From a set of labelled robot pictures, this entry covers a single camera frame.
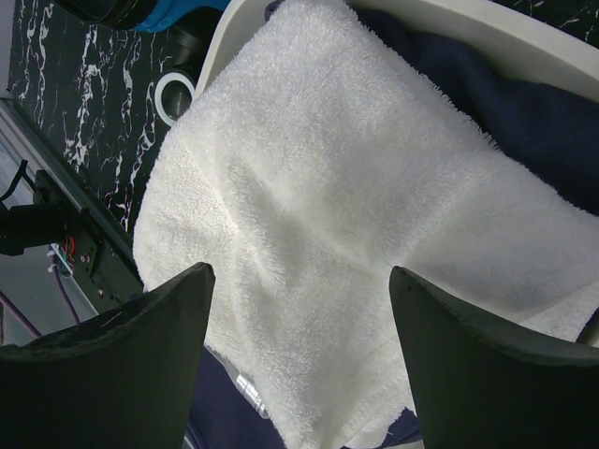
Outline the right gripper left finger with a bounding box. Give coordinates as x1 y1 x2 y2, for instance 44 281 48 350
1 263 215 448

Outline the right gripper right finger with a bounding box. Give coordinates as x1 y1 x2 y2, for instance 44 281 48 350
389 267 598 448

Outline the purple cloth garment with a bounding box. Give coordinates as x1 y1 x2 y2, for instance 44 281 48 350
186 7 598 448

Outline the white fluffy towel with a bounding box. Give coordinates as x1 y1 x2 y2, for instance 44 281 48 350
133 1 598 448

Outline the white plastic basin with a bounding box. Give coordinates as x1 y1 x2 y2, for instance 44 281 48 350
196 0 598 101

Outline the blue fish-print suitcase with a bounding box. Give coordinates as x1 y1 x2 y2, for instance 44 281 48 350
55 0 230 65

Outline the detached black white wheel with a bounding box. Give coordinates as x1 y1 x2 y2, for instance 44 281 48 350
154 69 196 127

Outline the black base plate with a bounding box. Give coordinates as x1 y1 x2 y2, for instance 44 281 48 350
1 170 143 312

